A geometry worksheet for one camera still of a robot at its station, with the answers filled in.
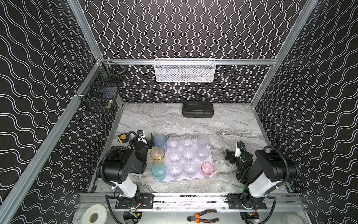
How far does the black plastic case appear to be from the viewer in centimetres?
109

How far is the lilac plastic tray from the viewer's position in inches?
32.8

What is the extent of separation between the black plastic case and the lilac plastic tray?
23 cm
